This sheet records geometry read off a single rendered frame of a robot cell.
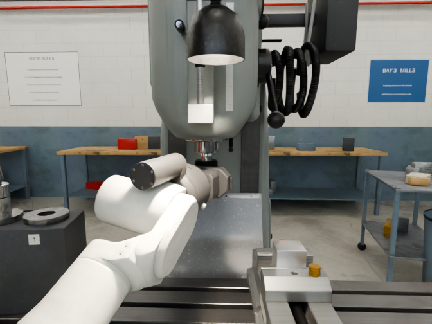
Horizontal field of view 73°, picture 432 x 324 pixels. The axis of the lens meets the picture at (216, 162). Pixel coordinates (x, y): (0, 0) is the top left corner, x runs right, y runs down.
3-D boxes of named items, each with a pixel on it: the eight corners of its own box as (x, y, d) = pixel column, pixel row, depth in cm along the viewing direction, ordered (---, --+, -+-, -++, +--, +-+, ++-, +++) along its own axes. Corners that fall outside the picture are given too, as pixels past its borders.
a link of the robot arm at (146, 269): (200, 220, 42) (152, 311, 32) (144, 203, 44) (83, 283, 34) (199, 186, 38) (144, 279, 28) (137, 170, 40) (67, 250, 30)
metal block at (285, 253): (305, 278, 60) (306, 251, 59) (276, 278, 60) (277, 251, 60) (298, 265, 65) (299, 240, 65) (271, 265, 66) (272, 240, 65)
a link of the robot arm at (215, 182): (233, 157, 55) (213, 168, 44) (232, 207, 56) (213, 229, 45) (171, 155, 59) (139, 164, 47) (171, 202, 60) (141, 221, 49)
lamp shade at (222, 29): (198, 51, 32) (197, -10, 31) (179, 62, 38) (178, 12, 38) (255, 56, 35) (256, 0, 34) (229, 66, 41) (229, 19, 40)
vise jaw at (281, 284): (332, 302, 55) (333, 283, 54) (264, 302, 55) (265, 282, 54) (321, 284, 60) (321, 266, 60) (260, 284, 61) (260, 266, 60)
